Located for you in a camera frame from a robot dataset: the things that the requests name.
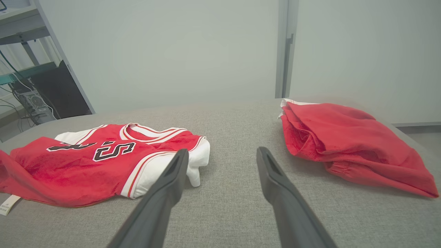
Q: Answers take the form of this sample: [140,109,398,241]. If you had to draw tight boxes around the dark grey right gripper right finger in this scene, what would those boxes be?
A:
[256,146,338,248]

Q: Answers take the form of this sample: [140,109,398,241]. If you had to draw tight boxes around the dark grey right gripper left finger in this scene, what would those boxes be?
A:
[107,148,189,248]

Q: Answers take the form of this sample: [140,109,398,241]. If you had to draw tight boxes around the red shorts with white trim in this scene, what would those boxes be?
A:
[278,99,440,199]

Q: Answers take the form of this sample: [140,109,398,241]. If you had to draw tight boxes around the red and white basketball jersey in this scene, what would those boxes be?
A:
[0,123,211,216]

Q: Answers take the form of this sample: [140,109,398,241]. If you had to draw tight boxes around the black computer tower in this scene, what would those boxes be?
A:
[30,60,92,120]

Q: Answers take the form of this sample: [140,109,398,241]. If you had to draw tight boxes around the grey mesh computer box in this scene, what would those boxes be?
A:
[16,88,58,125]

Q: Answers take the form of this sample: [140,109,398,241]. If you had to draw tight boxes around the grey metal shelf rack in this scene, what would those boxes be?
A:
[0,0,95,114]

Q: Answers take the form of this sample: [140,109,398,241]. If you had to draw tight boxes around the grey wall baseboard strip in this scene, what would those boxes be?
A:
[392,122,441,134]

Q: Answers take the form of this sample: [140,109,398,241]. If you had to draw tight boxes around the grey partition joint post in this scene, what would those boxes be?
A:
[275,0,300,99]

